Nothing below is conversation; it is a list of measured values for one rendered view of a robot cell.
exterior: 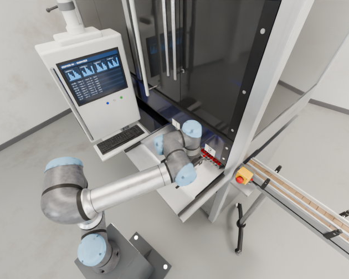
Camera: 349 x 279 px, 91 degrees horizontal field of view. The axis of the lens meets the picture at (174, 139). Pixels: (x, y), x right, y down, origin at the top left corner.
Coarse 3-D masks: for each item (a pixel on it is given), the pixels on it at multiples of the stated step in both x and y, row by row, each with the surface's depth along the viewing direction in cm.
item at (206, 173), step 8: (200, 168) 118; (208, 168) 118; (216, 168) 118; (224, 168) 118; (200, 176) 114; (208, 176) 114; (216, 176) 114; (192, 184) 110; (200, 184) 110; (208, 184) 107; (192, 192) 107; (200, 192) 104
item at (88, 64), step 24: (48, 48) 98; (72, 48) 101; (96, 48) 109; (120, 48) 118; (72, 72) 108; (96, 72) 117; (120, 72) 127; (72, 96) 117; (96, 96) 127; (120, 96) 139; (96, 120) 138; (120, 120) 153
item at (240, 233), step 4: (236, 204) 187; (240, 204) 180; (240, 208) 176; (240, 212) 171; (240, 216) 167; (244, 224) 162; (240, 228) 160; (240, 232) 158; (240, 236) 157; (240, 240) 156; (240, 244) 155; (240, 248) 154; (236, 252) 157; (240, 252) 157
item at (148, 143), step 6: (168, 126) 146; (174, 126) 148; (156, 132) 140; (162, 132) 143; (168, 132) 143; (144, 138) 135; (150, 138) 139; (144, 144) 130; (150, 144) 135; (150, 150) 131; (156, 156) 127; (162, 156) 126
